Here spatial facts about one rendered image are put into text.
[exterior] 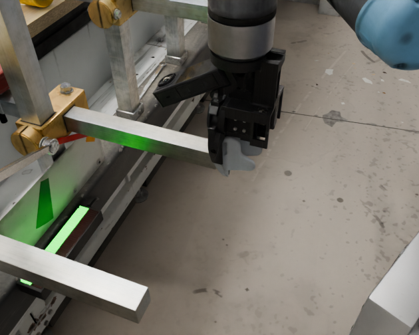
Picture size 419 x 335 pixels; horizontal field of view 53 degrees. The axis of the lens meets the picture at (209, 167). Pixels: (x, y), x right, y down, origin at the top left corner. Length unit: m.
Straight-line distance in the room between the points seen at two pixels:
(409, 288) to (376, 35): 0.19
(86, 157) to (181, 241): 0.84
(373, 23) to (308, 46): 2.42
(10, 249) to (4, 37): 0.27
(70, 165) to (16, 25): 0.25
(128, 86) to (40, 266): 0.47
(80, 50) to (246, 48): 0.70
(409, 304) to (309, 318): 1.12
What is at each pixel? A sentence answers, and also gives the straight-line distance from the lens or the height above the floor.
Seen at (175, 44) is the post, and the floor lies 0.76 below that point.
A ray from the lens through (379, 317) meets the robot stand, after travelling 0.34.
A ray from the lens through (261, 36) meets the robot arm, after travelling 0.47.
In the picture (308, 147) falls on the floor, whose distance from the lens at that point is 1.98.
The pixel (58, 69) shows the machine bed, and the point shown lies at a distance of 1.06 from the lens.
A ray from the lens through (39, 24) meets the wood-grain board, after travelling 0.95.
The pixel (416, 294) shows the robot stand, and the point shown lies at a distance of 0.34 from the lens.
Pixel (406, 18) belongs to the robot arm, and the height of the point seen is 1.14.
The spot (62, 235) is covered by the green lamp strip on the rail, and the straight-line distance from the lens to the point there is 0.75.
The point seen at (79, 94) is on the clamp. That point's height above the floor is 0.87.
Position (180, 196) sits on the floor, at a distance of 1.71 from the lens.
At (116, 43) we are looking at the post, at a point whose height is 0.88.
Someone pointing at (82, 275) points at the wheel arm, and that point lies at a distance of 0.50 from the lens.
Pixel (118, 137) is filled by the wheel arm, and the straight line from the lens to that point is 0.67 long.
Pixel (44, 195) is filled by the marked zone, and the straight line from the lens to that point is 0.73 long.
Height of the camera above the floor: 1.27
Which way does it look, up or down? 44 degrees down
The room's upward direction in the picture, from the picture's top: straight up
